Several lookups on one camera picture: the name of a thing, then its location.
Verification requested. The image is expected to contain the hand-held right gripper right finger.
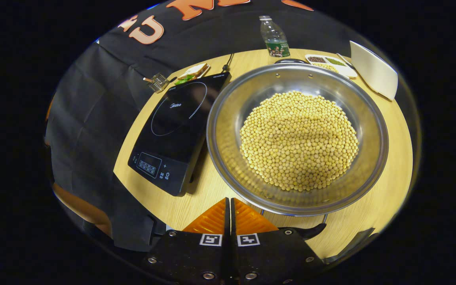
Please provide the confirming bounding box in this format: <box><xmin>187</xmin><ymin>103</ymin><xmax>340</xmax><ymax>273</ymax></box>
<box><xmin>230</xmin><ymin>198</ymin><xmax>326</xmax><ymax>284</ymax></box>

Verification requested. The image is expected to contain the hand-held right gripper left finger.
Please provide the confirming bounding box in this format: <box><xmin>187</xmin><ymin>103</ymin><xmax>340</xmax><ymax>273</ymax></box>
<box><xmin>142</xmin><ymin>198</ymin><xmax>231</xmax><ymax>284</ymax></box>

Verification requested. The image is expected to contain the pile of yellow soybeans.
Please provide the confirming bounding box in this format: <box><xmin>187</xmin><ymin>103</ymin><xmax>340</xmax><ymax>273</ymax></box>
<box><xmin>239</xmin><ymin>91</ymin><xmax>359</xmax><ymax>192</ymax></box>

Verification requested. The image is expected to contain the black induction cooktop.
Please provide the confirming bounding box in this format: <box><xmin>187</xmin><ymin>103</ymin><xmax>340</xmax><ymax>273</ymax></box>
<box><xmin>127</xmin><ymin>71</ymin><xmax>232</xmax><ymax>197</ymax></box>

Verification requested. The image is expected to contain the stainless steel pot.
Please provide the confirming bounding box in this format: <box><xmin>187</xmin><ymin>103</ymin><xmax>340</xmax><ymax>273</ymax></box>
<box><xmin>206</xmin><ymin>58</ymin><xmax>390</xmax><ymax>240</ymax></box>

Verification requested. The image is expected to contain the sandwich with lettuce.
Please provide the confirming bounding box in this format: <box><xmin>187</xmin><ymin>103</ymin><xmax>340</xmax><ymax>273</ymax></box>
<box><xmin>174</xmin><ymin>63</ymin><xmax>209</xmax><ymax>86</ymax></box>

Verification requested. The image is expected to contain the small white plate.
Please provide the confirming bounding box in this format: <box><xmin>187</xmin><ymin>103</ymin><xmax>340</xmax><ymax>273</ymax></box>
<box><xmin>174</xmin><ymin>63</ymin><xmax>211</xmax><ymax>86</ymax></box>

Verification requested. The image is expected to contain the white divided bean dish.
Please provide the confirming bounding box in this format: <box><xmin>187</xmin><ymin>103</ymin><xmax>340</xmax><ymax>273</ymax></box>
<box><xmin>305</xmin><ymin>53</ymin><xmax>358</xmax><ymax>79</ymax></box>

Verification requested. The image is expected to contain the white spoon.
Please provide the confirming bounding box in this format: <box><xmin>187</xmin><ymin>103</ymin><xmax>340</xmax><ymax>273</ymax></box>
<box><xmin>335</xmin><ymin>52</ymin><xmax>355</xmax><ymax>70</ymax></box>

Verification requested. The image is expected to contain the white rounded box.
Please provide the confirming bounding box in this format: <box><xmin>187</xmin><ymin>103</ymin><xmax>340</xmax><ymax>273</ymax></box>
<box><xmin>349</xmin><ymin>40</ymin><xmax>399</xmax><ymax>101</ymax></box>

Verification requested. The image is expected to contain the clear plastic water bottle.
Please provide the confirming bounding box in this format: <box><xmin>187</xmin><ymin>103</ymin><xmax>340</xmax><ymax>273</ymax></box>
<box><xmin>258</xmin><ymin>15</ymin><xmax>291</xmax><ymax>59</ymax></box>

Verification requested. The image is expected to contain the small wire holder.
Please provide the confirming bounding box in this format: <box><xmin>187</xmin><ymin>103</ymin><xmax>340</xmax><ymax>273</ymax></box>
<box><xmin>142</xmin><ymin>72</ymin><xmax>177</xmax><ymax>94</ymax></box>

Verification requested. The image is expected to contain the black power cable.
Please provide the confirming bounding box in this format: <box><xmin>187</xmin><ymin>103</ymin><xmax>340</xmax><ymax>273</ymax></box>
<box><xmin>222</xmin><ymin>52</ymin><xmax>235</xmax><ymax>74</ymax></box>

